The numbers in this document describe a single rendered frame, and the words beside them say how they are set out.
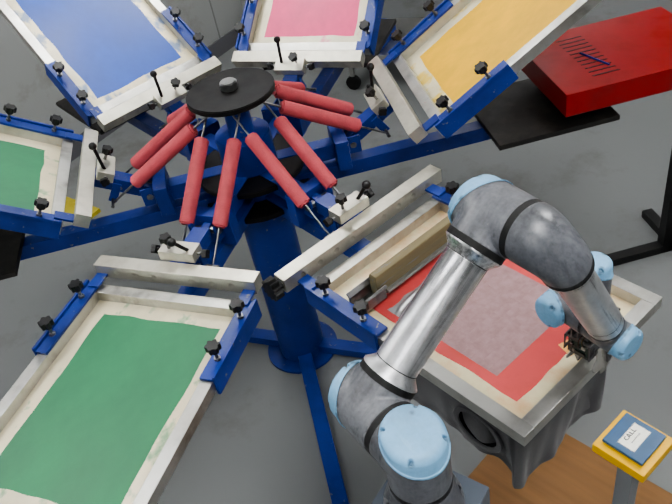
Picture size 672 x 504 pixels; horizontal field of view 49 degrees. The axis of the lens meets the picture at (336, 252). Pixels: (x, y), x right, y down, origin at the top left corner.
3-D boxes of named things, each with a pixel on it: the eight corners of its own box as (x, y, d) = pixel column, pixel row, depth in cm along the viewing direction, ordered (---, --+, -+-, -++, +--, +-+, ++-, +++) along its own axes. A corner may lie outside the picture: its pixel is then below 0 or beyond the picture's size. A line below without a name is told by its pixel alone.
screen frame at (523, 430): (661, 307, 198) (662, 296, 195) (524, 447, 173) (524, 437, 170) (439, 201, 248) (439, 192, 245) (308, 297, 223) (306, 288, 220)
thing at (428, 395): (526, 465, 209) (526, 384, 186) (506, 485, 206) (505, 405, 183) (408, 381, 239) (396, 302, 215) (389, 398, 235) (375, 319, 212)
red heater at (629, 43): (657, 30, 301) (661, 2, 293) (726, 79, 266) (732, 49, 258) (514, 66, 298) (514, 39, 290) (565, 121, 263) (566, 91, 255)
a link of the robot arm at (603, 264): (566, 261, 162) (593, 243, 165) (564, 297, 169) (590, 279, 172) (596, 279, 157) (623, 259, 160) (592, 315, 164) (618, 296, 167)
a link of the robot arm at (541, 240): (593, 218, 116) (655, 332, 152) (539, 189, 123) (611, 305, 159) (545, 275, 116) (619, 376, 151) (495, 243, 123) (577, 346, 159)
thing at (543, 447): (606, 405, 228) (617, 307, 201) (513, 503, 209) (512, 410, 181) (597, 399, 230) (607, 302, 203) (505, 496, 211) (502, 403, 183)
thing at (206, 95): (364, 342, 334) (309, 70, 247) (297, 396, 317) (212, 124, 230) (307, 302, 360) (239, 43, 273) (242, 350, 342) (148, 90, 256)
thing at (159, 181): (406, 167, 270) (403, 139, 262) (235, 285, 236) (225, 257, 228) (271, 104, 321) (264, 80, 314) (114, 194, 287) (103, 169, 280)
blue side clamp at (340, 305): (390, 341, 206) (387, 324, 201) (377, 352, 204) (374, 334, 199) (320, 294, 225) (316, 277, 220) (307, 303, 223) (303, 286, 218)
